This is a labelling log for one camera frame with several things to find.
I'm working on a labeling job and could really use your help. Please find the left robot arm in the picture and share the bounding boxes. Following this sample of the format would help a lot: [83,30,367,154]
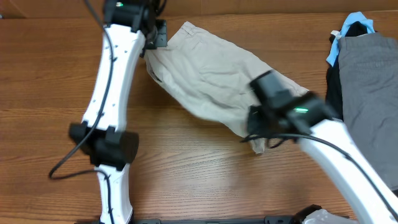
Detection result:
[69,1,167,223]

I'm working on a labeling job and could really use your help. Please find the grey shorts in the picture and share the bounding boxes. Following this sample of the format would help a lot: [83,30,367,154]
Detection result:
[338,33,397,190]

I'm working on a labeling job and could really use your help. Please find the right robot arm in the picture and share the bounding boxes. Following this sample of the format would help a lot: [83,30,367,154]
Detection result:
[244,70,397,223]

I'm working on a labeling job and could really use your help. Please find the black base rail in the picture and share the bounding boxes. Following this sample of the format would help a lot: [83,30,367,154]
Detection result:
[74,215,351,224]

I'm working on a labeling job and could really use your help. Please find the beige shorts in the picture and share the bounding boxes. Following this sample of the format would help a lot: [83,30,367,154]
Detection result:
[144,21,310,155]

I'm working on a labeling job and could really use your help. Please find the light blue garment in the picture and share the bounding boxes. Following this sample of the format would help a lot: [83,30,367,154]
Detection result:
[326,12,376,66]

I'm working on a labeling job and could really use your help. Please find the black garment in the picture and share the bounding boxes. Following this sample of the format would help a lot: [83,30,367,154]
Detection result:
[325,22,366,120]

